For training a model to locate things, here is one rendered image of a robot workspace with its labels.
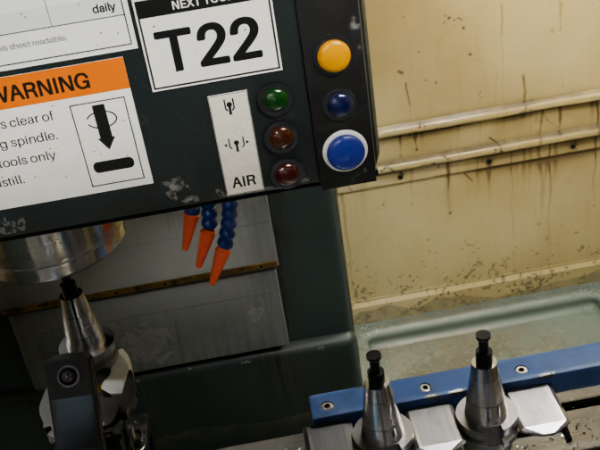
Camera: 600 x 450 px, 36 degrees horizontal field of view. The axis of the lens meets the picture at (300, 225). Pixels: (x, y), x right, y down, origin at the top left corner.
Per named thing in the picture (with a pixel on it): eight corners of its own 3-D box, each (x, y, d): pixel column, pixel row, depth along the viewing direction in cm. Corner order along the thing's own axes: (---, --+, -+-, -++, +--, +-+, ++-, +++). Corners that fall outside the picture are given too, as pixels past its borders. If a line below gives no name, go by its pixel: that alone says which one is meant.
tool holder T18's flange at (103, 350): (125, 342, 107) (120, 325, 106) (110, 376, 102) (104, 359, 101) (74, 344, 108) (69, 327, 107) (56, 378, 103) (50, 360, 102)
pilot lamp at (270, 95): (292, 112, 70) (287, 85, 69) (263, 117, 70) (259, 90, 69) (291, 109, 70) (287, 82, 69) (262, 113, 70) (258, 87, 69)
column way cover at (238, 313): (296, 348, 161) (249, 74, 135) (27, 397, 159) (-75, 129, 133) (294, 331, 165) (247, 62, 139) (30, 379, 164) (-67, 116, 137)
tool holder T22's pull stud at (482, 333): (489, 354, 93) (488, 327, 91) (495, 365, 92) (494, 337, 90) (473, 358, 93) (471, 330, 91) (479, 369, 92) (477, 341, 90)
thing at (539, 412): (574, 432, 94) (574, 427, 94) (524, 442, 94) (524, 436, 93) (550, 387, 100) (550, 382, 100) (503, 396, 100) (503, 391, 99)
